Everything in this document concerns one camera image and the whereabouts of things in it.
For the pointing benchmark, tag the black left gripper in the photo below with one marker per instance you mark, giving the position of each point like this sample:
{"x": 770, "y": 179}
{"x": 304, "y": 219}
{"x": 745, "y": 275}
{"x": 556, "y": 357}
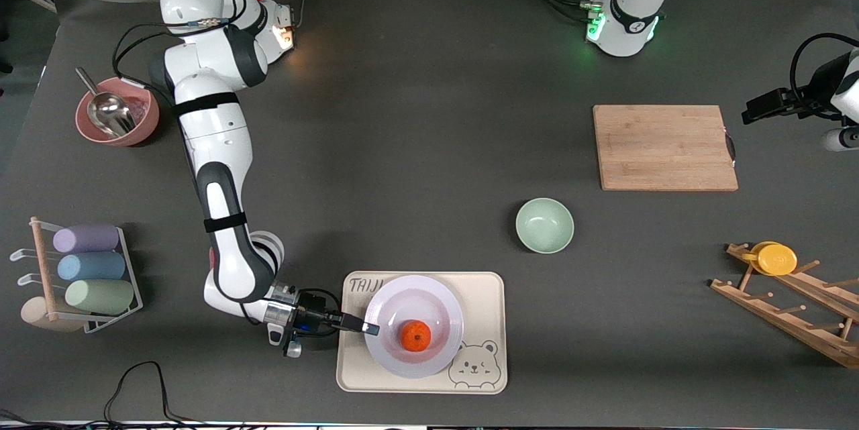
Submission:
{"x": 811, "y": 93}

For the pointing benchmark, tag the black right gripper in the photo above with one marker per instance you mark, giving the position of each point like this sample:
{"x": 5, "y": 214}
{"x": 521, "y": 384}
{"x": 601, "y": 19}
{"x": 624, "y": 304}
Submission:
{"x": 313, "y": 310}

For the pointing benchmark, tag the orange fruit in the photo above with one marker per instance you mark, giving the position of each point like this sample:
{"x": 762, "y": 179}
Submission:
{"x": 416, "y": 336}

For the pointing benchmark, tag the white round plate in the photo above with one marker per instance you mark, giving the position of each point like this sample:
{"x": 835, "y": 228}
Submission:
{"x": 416, "y": 299}

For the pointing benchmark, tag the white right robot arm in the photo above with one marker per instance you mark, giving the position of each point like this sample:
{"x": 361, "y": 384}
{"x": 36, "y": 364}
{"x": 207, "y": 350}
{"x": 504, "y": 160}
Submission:
{"x": 215, "y": 141}

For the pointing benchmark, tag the wooden cutting board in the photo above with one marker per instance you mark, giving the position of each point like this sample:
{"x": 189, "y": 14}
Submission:
{"x": 661, "y": 148}

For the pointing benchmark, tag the beige bear print tray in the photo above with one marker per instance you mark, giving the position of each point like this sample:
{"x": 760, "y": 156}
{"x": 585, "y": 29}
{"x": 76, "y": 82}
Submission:
{"x": 483, "y": 296}

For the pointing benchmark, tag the yellow cup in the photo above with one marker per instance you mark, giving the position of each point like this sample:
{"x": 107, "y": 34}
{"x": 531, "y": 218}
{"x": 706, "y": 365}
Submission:
{"x": 777, "y": 259}

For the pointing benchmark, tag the pink folded cloth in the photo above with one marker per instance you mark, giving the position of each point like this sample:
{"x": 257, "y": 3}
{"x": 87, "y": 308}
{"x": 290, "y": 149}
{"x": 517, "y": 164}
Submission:
{"x": 212, "y": 259}

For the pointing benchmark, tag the wooden peg drying rack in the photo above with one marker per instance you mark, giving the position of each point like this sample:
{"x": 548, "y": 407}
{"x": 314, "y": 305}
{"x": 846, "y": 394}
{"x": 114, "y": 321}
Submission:
{"x": 792, "y": 319}

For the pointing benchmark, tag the pale green bowl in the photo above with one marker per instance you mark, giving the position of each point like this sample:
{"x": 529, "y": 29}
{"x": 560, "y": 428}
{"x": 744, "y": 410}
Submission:
{"x": 545, "y": 226}

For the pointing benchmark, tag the green cup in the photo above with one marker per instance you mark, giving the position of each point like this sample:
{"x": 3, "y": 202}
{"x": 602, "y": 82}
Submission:
{"x": 100, "y": 296}

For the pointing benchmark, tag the blue cup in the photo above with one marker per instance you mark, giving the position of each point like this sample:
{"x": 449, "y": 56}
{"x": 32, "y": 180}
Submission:
{"x": 91, "y": 266}

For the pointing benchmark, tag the purple cup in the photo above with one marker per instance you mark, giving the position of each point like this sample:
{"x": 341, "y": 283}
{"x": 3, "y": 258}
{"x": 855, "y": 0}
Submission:
{"x": 86, "y": 239}

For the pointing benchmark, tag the pink bowl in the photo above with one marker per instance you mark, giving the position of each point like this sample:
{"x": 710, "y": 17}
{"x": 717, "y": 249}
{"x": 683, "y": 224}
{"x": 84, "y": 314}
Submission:
{"x": 144, "y": 123}

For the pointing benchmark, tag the beige cup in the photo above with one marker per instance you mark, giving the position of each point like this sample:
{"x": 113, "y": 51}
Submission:
{"x": 37, "y": 316}

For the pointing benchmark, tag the metal scoop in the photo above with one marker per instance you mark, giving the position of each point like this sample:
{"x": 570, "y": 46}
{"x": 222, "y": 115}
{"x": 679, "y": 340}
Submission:
{"x": 111, "y": 115}

